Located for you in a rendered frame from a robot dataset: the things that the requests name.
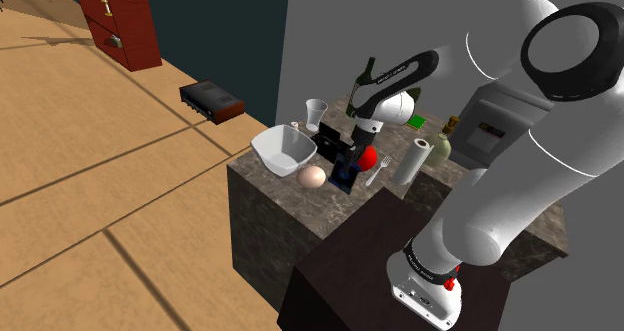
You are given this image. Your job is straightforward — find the red apple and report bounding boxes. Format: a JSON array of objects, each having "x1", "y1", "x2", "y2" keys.
[{"x1": 357, "y1": 145, "x2": 379, "y2": 172}]

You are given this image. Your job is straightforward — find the white square bowl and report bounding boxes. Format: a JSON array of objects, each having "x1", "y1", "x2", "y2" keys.
[{"x1": 250, "y1": 124, "x2": 319, "y2": 178}]

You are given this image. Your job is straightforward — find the dark robot stand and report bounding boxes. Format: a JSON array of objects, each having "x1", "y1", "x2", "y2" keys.
[{"x1": 276, "y1": 186, "x2": 512, "y2": 331}]

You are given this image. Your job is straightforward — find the white plastic fork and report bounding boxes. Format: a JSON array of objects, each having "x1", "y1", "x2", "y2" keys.
[{"x1": 364, "y1": 155, "x2": 393, "y2": 188}]

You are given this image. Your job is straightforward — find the white paper towel roll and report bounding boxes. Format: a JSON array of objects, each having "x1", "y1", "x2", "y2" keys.
[{"x1": 392, "y1": 137, "x2": 435, "y2": 187}]

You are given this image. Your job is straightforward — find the pale green round bottle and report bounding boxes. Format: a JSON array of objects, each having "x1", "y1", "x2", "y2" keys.
[{"x1": 423, "y1": 115, "x2": 461, "y2": 168}]

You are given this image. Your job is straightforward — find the black box appliance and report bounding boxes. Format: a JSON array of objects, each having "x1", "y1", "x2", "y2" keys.
[{"x1": 310, "y1": 122, "x2": 356, "y2": 165}]

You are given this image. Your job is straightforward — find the beige egg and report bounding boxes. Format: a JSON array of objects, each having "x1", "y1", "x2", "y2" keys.
[{"x1": 296, "y1": 165, "x2": 327, "y2": 190}]

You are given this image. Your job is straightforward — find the dark green wine bottle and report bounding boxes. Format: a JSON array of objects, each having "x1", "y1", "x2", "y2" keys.
[{"x1": 344, "y1": 56, "x2": 377, "y2": 118}]

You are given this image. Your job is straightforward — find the red wooden cabinet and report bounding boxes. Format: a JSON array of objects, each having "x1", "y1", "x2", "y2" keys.
[{"x1": 70, "y1": 0, "x2": 163, "y2": 73}]

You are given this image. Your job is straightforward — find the black stereo receiver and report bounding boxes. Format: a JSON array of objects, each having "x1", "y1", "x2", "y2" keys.
[{"x1": 179, "y1": 79, "x2": 246, "y2": 126}]

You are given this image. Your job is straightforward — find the clear plastic cup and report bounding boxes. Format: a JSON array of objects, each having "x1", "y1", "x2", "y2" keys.
[{"x1": 305, "y1": 98, "x2": 329, "y2": 133}]

